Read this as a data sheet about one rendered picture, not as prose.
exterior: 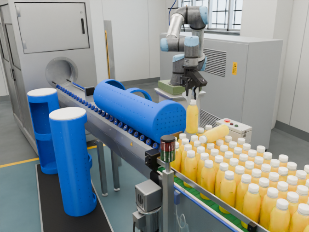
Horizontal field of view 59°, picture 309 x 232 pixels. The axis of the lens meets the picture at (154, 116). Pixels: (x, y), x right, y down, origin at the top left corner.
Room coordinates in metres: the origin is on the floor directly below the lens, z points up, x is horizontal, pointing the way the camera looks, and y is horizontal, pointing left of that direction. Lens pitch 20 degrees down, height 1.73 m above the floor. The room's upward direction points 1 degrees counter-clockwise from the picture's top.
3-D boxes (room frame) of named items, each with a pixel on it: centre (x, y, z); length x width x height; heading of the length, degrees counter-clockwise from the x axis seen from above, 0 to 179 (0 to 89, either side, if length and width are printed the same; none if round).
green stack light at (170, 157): (1.03, -0.05, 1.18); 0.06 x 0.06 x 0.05
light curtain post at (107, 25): (2.96, 0.46, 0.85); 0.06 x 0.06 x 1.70; 35
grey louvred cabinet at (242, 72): (4.02, -0.78, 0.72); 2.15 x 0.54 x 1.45; 24
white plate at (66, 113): (2.01, 0.68, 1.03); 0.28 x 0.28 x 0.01
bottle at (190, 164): (1.21, -0.18, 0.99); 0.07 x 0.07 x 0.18
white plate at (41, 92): (2.68, 1.13, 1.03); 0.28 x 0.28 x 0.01
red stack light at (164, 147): (1.03, -0.05, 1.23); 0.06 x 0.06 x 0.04
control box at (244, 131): (1.54, -0.48, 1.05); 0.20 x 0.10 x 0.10; 35
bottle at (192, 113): (1.46, -0.22, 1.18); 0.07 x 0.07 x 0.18
